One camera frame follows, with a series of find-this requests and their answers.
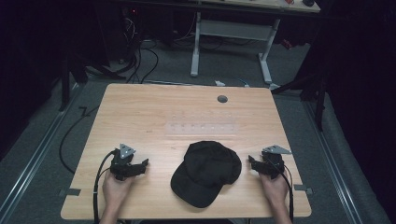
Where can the person's left hand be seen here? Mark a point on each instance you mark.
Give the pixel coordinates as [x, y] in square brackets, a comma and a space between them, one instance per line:
[115, 191]

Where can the red object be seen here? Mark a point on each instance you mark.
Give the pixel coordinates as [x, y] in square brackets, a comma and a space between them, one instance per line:
[287, 44]

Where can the white plug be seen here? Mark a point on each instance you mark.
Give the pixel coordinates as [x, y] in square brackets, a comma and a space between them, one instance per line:
[219, 83]

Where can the metal floor rail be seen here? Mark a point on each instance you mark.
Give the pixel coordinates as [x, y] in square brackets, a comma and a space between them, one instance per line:
[34, 158]
[331, 161]

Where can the grey tape piece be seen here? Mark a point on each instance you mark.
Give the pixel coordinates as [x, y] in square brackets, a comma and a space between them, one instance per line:
[70, 192]
[302, 188]

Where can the black baseball cap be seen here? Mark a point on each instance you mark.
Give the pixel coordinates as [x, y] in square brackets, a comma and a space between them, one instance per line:
[205, 174]

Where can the white-framed desk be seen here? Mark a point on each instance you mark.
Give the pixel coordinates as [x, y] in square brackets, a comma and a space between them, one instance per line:
[236, 30]

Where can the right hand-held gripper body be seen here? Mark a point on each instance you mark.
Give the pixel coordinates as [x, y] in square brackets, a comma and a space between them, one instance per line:
[271, 163]

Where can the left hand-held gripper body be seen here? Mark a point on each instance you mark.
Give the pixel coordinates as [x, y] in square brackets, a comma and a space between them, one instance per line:
[123, 166]

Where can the black metal stand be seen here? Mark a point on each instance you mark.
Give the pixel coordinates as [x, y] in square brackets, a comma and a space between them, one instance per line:
[65, 84]
[319, 93]

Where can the person's right hand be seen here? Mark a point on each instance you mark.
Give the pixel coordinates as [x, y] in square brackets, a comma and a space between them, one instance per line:
[277, 189]

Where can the clear tape strip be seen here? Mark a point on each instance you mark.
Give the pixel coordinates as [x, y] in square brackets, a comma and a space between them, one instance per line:
[202, 128]

